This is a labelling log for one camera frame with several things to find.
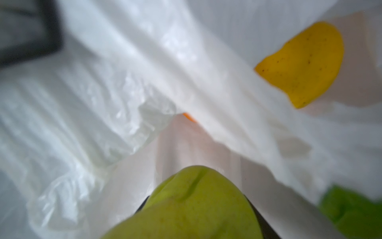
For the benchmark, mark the green pear toy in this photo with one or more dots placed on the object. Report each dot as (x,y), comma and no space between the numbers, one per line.
(196,203)

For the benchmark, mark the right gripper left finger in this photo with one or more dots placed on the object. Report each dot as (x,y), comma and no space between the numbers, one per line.
(142,205)

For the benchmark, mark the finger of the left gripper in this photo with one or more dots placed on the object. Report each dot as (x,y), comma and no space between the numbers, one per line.
(29,30)

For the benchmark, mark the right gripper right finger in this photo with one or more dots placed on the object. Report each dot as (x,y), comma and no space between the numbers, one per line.
(267,231)

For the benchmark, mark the white plastic bag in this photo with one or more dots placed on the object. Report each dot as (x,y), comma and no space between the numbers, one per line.
(89,132)

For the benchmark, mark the yellow mango toy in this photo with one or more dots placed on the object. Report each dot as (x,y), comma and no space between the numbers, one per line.
(307,65)

